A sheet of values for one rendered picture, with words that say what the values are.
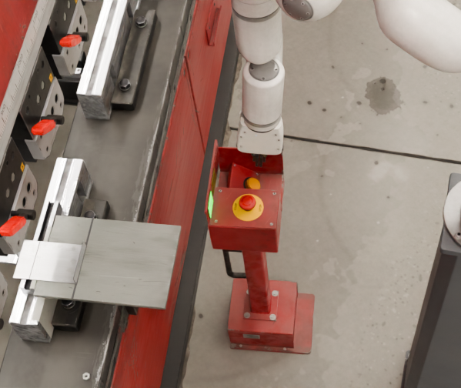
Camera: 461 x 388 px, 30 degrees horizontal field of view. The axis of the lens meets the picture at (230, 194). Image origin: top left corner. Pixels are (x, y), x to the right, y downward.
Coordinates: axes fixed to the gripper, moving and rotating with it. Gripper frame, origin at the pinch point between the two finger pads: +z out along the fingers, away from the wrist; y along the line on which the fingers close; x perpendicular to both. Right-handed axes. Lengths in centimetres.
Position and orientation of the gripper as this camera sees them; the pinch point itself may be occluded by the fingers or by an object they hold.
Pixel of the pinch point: (259, 157)
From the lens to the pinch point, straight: 196.5
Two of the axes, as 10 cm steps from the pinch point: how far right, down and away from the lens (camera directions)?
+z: 0.0, 5.1, 8.6
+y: 9.9, 0.9, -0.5
